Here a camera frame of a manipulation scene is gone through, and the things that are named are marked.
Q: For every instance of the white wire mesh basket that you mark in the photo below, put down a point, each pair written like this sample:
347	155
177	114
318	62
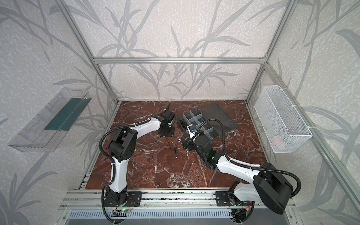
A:
284	127

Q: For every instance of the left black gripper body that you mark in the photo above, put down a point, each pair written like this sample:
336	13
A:
166	131

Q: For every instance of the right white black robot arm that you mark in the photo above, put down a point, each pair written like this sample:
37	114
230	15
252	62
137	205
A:
271	186

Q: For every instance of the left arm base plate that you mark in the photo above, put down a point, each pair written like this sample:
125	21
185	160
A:
129	199

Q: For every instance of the clear plastic wall tray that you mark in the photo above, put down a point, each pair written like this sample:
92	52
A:
48	128

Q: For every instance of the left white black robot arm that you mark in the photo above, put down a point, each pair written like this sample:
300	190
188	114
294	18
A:
119	145

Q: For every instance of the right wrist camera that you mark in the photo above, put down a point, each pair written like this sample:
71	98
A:
191	130

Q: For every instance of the aluminium frame crossbar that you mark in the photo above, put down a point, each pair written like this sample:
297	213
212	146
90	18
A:
166	60

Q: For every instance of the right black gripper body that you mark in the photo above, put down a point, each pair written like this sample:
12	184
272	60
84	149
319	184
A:
188	144

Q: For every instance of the aluminium front rail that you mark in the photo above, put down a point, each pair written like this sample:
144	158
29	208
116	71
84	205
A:
158	198

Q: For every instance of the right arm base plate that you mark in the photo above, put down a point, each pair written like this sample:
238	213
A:
224	199

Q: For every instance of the pile of screws and nuts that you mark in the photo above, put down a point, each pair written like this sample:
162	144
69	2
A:
174	144

